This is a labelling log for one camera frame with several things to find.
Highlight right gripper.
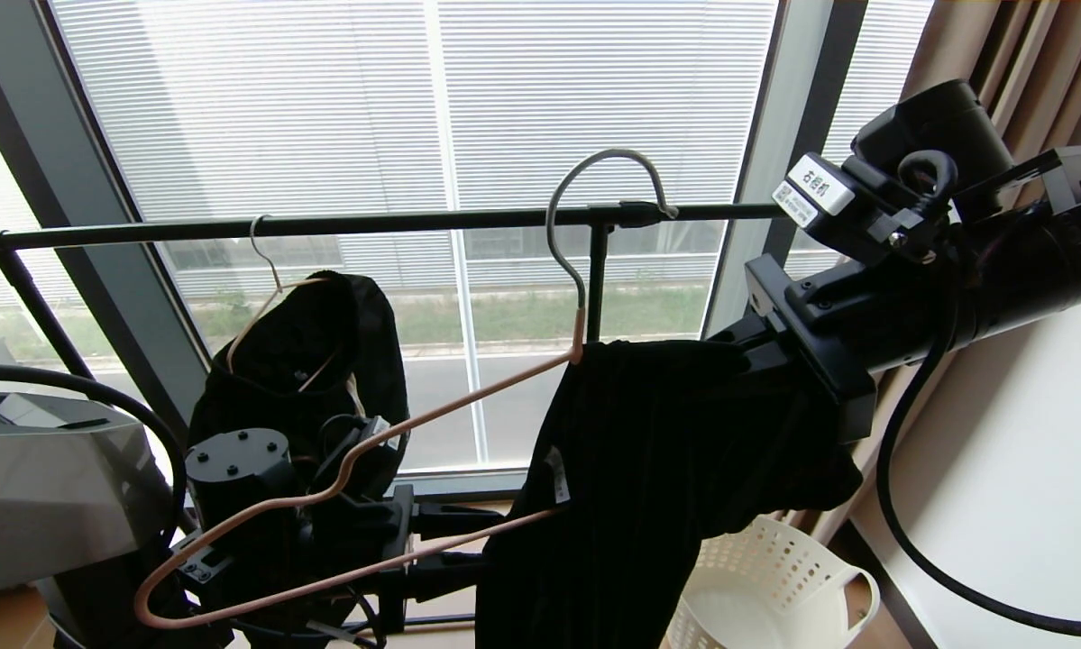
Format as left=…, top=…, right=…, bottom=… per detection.
left=743, top=212, right=1081, bottom=443

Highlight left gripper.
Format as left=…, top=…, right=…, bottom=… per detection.
left=306, top=487, right=505, bottom=632

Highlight black garment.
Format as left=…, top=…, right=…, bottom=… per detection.
left=477, top=338, right=866, bottom=649

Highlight black shorts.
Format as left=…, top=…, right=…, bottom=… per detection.
left=187, top=270, right=411, bottom=506

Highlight pink clothes hanger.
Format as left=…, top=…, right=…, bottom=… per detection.
left=133, top=149, right=681, bottom=630
left=224, top=215, right=338, bottom=394

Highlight white laundry basket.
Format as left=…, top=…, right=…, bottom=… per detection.
left=664, top=514, right=882, bottom=649

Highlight black clothes rack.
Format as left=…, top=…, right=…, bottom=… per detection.
left=0, top=200, right=784, bottom=632

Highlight beige curtain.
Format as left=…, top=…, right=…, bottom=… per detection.
left=779, top=0, right=1081, bottom=546

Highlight window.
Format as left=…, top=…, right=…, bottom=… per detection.
left=0, top=0, right=934, bottom=501

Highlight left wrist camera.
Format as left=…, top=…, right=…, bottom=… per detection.
left=310, top=413, right=406, bottom=501

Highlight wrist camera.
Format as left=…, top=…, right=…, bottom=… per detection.
left=310, top=413, right=406, bottom=501
left=772, top=149, right=960, bottom=267

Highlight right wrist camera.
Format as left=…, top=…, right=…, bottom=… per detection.
left=772, top=149, right=960, bottom=267

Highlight black cable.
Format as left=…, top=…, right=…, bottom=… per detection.
left=875, top=297, right=1081, bottom=641
left=0, top=363, right=189, bottom=533

